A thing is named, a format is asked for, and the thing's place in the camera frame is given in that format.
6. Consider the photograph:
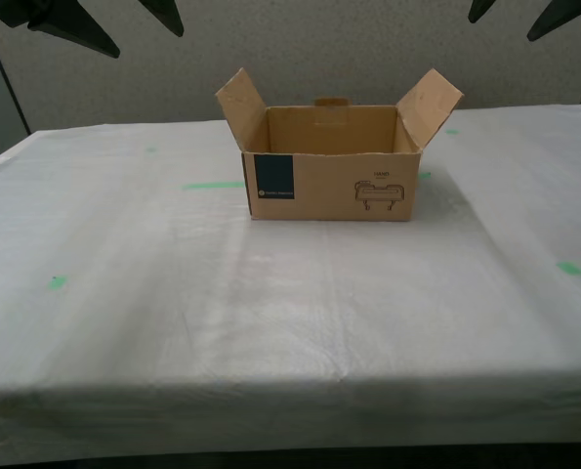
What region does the long light green tape strip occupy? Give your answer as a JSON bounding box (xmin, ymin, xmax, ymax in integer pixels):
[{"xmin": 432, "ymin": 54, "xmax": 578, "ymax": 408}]
[{"xmin": 181, "ymin": 181, "xmax": 247, "ymax": 192}]

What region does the white table cloth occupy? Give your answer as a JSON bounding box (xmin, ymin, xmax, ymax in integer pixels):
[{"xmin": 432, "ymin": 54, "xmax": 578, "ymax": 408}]
[{"xmin": 0, "ymin": 102, "xmax": 581, "ymax": 463}]

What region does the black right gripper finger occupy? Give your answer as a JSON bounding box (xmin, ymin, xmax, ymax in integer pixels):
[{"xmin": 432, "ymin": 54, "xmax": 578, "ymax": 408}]
[
  {"xmin": 467, "ymin": 0, "xmax": 497, "ymax": 24},
  {"xmin": 525, "ymin": 0, "xmax": 581, "ymax": 43}
]

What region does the brown cardboard box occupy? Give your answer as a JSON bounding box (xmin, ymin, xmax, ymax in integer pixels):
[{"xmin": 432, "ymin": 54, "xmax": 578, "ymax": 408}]
[{"xmin": 215, "ymin": 66, "xmax": 466, "ymax": 222}]

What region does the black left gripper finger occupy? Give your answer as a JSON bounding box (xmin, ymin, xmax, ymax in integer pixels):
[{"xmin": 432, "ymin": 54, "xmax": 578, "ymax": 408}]
[
  {"xmin": 137, "ymin": 0, "xmax": 187, "ymax": 38},
  {"xmin": 0, "ymin": 0, "xmax": 121, "ymax": 60}
]

